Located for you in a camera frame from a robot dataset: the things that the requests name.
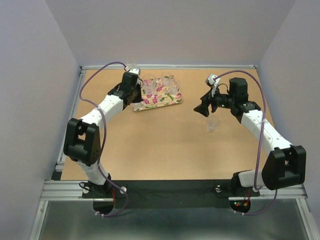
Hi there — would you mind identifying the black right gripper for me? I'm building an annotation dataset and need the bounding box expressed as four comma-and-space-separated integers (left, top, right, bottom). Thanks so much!
193, 85, 235, 117

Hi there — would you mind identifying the clear faceted glass tumbler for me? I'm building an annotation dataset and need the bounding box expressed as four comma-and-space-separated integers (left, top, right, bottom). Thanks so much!
160, 72, 175, 87

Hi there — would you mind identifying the tall clear glass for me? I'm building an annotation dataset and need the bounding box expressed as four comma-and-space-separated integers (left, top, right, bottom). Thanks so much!
126, 54, 138, 69

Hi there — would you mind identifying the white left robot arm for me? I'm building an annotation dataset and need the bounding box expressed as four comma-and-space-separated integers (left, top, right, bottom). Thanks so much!
63, 68, 142, 197

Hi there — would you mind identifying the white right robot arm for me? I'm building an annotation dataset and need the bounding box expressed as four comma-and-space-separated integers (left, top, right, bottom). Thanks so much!
194, 74, 307, 195

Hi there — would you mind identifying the floral patterned tray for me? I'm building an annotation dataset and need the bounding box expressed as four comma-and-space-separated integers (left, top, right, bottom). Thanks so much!
131, 77, 183, 112

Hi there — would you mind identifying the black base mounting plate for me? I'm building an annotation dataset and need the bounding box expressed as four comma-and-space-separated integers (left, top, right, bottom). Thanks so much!
79, 179, 260, 210

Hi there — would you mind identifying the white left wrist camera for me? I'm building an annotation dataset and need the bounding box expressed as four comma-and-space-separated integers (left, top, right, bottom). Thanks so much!
125, 66, 141, 76

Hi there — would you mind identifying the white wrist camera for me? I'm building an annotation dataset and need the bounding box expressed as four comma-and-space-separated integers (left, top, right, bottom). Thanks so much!
125, 66, 141, 76
205, 74, 221, 97

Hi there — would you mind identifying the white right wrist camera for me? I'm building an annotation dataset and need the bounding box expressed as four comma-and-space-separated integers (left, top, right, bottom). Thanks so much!
205, 74, 221, 97

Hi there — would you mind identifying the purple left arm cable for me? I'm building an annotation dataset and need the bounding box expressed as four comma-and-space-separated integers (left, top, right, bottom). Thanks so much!
79, 61, 130, 218

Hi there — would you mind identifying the aluminium front frame rail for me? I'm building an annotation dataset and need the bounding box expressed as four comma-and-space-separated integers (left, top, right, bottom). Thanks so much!
40, 180, 308, 201

